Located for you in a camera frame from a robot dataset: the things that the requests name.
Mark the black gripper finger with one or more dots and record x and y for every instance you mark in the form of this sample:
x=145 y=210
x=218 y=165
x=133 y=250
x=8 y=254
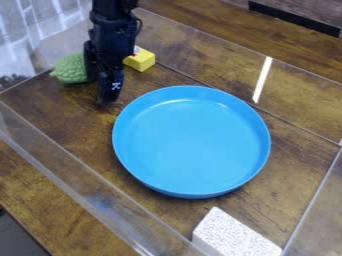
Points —
x=90 y=61
x=110 y=83

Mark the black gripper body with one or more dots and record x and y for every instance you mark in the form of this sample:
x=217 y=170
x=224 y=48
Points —
x=115 y=29

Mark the green bitter gourd toy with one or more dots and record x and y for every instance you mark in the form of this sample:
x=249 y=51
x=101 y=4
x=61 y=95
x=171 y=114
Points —
x=70 y=69

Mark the blue round tray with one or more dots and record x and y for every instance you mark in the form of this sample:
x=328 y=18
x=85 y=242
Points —
x=191 y=141

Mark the yellow butter block toy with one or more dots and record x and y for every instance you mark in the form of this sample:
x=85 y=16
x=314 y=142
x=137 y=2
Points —
x=141 y=60

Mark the white speckled foam block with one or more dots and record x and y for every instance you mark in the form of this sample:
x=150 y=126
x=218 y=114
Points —
x=222 y=236

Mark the clear acrylic enclosure wall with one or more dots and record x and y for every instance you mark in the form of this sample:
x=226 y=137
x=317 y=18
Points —
x=129 y=220

